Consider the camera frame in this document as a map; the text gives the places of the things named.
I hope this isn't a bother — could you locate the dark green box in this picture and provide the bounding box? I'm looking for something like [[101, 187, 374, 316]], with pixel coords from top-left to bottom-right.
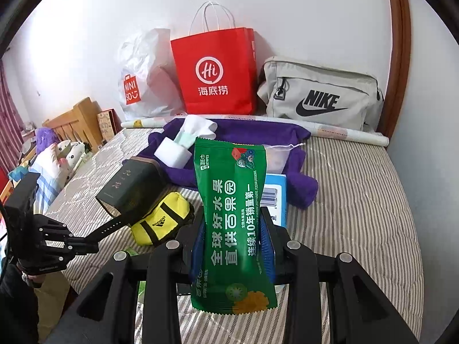
[[95, 157, 167, 226]]

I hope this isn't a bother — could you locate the flower print pillow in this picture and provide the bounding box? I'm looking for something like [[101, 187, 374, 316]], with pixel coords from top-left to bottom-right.
[[55, 140, 88, 180]]

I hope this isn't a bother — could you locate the white sock green cuff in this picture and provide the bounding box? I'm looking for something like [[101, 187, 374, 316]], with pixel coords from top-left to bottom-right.
[[154, 115, 219, 169]]

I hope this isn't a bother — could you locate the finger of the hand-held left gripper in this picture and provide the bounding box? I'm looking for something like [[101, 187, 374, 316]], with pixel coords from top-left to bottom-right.
[[68, 219, 134, 255]]

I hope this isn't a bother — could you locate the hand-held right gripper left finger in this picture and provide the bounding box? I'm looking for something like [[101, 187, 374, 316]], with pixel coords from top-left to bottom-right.
[[45, 218, 208, 344]]

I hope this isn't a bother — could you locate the brown wooden door frame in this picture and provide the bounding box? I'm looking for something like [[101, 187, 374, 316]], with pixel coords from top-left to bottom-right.
[[384, 0, 411, 138]]

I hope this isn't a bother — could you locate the pale striped pillow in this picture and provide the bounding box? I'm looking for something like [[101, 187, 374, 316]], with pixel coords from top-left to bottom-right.
[[29, 147, 65, 201]]

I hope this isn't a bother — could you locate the white plastic shopping bag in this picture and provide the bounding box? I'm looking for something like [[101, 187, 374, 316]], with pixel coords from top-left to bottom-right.
[[118, 29, 187, 120]]

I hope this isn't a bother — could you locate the person's left forearm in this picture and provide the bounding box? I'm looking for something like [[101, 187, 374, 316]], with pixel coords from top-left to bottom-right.
[[0, 267, 39, 344]]

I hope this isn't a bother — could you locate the striped mattress pad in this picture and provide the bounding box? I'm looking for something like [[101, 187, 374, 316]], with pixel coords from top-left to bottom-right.
[[45, 127, 420, 344]]

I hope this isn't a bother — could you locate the yellow and black mini bag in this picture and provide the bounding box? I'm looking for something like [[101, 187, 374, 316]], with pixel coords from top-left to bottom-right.
[[130, 191, 195, 247]]

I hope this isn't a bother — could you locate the green wet wipes packet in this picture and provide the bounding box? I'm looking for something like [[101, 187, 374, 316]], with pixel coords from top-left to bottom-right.
[[190, 137, 278, 316]]

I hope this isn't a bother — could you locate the red patterned curtain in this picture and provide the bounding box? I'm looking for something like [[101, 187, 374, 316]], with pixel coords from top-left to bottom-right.
[[0, 61, 26, 180]]

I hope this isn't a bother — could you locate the patterned brown box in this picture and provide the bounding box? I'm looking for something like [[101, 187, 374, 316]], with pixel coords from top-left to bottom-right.
[[97, 109, 122, 142]]

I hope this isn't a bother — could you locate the wooden headboard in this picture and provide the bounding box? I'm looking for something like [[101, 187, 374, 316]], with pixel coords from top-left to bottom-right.
[[42, 97, 104, 151]]

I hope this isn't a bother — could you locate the grey waist bag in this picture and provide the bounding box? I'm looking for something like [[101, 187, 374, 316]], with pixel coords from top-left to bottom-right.
[[257, 56, 385, 131]]

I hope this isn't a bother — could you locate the red paper shopping bag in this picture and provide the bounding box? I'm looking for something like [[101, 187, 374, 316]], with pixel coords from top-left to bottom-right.
[[170, 2, 258, 115]]

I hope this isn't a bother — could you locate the purple towel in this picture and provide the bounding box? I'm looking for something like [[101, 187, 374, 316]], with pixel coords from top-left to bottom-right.
[[138, 116, 319, 209]]

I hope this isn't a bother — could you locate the sheer white drawstring pouch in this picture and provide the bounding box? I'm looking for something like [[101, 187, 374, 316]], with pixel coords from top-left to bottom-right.
[[264, 142, 306, 174]]

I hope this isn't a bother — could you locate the printed paper roll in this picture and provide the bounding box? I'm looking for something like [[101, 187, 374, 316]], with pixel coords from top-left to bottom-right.
[[120, 113, 390, 147]]

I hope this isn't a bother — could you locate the purple plush toy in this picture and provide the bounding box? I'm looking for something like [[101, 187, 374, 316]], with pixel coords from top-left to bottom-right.
[[35, 127, 58, 153]]

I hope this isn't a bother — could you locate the blue tissue pack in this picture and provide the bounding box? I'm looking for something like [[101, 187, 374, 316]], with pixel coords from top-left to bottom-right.
[[263, 173, 288, 228]]

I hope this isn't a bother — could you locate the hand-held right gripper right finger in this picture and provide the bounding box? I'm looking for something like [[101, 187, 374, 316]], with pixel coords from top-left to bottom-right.
[[259, 206, 418, 344]]

